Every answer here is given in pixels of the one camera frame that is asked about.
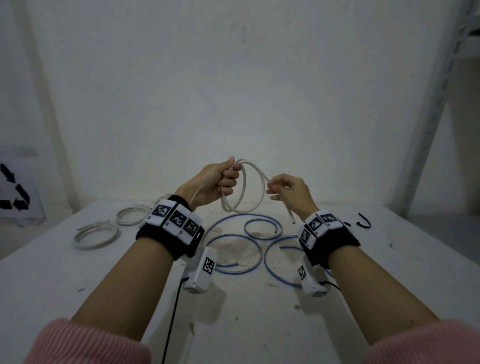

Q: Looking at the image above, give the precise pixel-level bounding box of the person's left hand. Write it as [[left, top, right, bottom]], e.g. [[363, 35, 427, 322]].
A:
[[174, 157, 243, 211]]

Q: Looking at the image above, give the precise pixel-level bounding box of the person's right hand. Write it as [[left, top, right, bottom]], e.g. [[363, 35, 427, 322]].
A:
[[266, 173, 320, 224]]

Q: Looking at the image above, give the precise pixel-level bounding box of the white cable loop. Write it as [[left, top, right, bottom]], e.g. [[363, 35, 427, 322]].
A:
[[220, 159, 297, 226]]

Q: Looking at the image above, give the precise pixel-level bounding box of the person's right forearm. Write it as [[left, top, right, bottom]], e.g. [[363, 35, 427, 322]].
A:
[[327, 243, 440, 346]]

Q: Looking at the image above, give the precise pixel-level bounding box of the person's left forearm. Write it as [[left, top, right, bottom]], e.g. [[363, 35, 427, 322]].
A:
[[70, 237, 178, 343]]

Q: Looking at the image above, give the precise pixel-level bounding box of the black right wristband with markers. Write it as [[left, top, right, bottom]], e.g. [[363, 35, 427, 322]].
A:
[[297, 210, 362, 270]]

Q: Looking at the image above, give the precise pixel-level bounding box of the black wristband with markers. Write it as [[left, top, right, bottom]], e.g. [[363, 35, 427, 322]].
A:
[[136, 195, 205, 262], [297, 210, 362, 270]]

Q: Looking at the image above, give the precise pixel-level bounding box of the black left wristband with markers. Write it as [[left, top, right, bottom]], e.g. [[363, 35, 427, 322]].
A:
[[136, 195, 205, 262]]

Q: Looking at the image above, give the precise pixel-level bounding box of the white metal shelf rack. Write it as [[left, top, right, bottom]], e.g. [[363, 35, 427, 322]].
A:
[[390, 0, 480, 220]]

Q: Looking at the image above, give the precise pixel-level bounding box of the clear bin with recycling symbol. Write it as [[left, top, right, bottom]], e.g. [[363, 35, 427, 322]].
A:
[[0, 148, 46, 227]]

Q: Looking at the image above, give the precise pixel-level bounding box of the pink right sleeve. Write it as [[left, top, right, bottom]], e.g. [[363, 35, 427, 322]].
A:
[[361, 319, 480, 364]]

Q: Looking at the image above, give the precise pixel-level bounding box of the pink sleeve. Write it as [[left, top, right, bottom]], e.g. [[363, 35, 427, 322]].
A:
[[361, 319, 480, 364], [22, 318, 152, 364]]

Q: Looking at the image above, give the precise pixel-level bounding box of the pink left sleeve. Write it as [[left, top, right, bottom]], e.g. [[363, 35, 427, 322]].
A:
[[22, 318, 152, 364]]

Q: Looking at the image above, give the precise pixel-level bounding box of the blue coiled cable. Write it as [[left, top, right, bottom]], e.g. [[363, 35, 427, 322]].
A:
[[204, 214, 335, 289]]

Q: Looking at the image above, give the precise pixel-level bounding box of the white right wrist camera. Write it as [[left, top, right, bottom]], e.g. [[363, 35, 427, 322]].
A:
[[298, 260, 331, 298]]

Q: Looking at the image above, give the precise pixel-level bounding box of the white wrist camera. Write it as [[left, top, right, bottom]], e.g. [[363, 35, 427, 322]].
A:
[[182, 247, 218, 294], [298, 260, 331, 298]]

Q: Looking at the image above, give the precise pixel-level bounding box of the small white cable coil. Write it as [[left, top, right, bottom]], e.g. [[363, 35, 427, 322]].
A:
[[116, 193, 174, 227]]

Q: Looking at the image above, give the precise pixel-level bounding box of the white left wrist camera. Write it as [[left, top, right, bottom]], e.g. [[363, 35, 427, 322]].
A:
[[182, 247, 218, 294]]

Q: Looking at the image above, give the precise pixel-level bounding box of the large white cable coil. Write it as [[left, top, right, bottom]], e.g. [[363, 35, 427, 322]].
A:
[[73, 220, 122, 251]]

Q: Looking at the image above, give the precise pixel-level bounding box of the black left camera cable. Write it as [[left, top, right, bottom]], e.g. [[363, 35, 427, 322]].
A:
[[161, 277, 190, 364]]

